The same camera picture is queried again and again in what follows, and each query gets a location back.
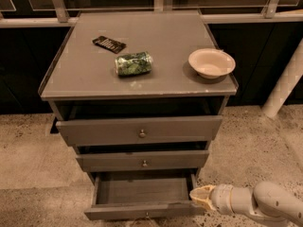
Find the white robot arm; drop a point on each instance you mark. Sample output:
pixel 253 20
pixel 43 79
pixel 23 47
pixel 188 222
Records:
pixel 267 203

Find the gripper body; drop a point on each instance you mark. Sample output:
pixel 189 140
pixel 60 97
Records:
pixel 222 195

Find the white diagonal pipe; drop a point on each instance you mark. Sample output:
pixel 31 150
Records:
pixel 291 75

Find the green crushed can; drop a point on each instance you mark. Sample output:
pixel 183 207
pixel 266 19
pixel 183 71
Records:
pixel 134 64

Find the grey drawer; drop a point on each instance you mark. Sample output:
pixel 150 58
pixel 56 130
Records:
pixel 143 194
pixel 130 131
pixel 149 160

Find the metal railing frame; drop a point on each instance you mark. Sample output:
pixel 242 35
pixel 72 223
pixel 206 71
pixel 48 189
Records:
pixel 22 13

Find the grey bottom drawer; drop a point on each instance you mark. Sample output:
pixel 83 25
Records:
pixel 143 194

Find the black chocolate bar packet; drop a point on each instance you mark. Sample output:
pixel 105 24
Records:
pixel 109 44

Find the grey top drawer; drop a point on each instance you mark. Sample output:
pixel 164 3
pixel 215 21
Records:
pixel 130 131

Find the grey drawer cabinet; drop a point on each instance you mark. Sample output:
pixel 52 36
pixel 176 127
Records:
pixel 84 84

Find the white bowl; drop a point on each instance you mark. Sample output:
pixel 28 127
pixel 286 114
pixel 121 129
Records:
pixel 211 63

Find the grey middle drawer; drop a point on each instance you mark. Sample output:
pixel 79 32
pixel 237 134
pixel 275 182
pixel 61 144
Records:
pixel 149 160

